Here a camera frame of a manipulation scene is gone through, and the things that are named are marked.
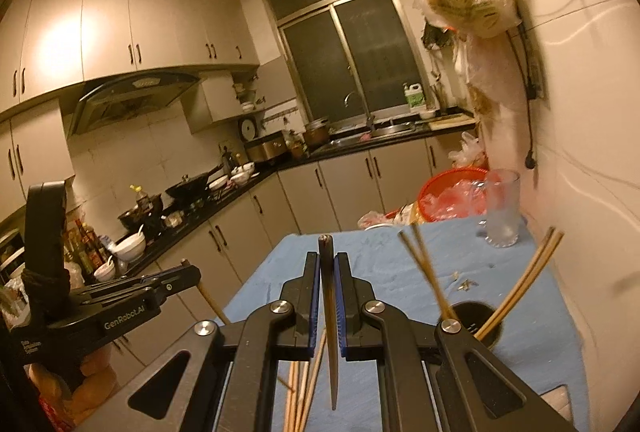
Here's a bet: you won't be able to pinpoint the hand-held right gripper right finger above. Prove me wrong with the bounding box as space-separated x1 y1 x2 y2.
336 252 576 432

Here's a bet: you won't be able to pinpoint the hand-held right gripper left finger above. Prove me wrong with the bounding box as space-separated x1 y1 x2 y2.
70 252 321 432

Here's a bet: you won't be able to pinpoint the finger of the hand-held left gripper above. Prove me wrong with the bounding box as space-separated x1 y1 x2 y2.
82 262 193 298
142 267 202 306

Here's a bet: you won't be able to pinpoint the long brown chopstick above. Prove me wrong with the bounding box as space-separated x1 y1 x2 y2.
410 225 453 318
398 232 457 322
482 233 566 341
474 226 557 341
199 282 232 326

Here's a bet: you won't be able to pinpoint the dark brown chopstick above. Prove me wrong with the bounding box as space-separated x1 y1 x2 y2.
318 235 346 411

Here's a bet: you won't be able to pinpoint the black plastic cup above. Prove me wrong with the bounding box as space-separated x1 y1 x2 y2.
449 302 507 354

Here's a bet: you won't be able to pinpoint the person's left hand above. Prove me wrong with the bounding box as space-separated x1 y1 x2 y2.
27 347 119 428

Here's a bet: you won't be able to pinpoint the large white bowl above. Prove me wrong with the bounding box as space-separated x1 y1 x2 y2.
112 232 147 263

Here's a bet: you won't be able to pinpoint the blue tablecloth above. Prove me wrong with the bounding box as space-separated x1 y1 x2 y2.
220 217 589 432

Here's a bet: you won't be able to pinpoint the black pot with ladle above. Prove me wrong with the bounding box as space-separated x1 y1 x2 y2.
118 195 164 231

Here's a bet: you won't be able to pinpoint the row of sauce bottles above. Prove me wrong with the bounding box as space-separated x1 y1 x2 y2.
64 219 109 276

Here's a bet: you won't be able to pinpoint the black kitchen countertop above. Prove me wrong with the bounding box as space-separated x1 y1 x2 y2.
100 112 477 283

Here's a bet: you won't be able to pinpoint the yellow capped oil bottle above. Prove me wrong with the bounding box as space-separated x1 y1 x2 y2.
131 185 151 213

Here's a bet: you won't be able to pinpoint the black wok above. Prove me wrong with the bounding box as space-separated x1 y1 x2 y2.
165 165 224 199

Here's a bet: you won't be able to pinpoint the beige lower cabinets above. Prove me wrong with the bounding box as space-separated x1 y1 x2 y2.
100 135 482 363

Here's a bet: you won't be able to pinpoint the beige cabinets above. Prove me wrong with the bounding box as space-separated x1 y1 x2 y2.
100 135 482 363
0 0 262 114

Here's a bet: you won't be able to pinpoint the red plastic basin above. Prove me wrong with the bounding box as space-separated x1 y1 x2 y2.
417 167 493 224

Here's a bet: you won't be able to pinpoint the metal cooking pot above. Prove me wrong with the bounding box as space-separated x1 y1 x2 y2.
303 118 331 149

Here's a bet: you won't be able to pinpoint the round dial kitchen scale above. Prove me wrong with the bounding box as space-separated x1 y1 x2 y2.
238 116 260 142

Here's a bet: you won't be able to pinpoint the range hood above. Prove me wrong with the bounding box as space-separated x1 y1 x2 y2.
67 71 202 136

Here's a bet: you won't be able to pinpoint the steel kitchen sink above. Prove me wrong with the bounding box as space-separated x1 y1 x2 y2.
330 122 419 146

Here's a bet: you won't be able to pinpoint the clear plastic mug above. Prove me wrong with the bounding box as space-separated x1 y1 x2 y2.
481 169 522 248

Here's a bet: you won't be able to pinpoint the white plastic bag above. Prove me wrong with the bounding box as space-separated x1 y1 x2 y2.
447 132 489 169

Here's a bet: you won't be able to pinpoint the metal sink faucet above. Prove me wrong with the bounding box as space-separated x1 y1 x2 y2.
344 91 374 124

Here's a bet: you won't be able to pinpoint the wooden cutting board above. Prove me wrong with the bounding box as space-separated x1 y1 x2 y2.
429 112 476 129

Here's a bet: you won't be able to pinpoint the white detergent bottle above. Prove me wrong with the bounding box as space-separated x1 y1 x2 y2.
403 82 426 109

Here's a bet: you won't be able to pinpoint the beige upper cabinets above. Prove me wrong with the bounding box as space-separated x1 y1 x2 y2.
0 0 262 114

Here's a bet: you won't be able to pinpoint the kitchen window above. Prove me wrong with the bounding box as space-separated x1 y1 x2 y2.
261 0 432 124

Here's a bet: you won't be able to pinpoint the dark hanging cloth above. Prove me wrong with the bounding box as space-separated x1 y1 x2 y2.
421 22 456 50

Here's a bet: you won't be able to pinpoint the black power cable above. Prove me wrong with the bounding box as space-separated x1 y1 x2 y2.
505 25 544 171

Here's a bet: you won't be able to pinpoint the wall power strip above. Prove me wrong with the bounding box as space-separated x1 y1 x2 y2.
524 57 546 101

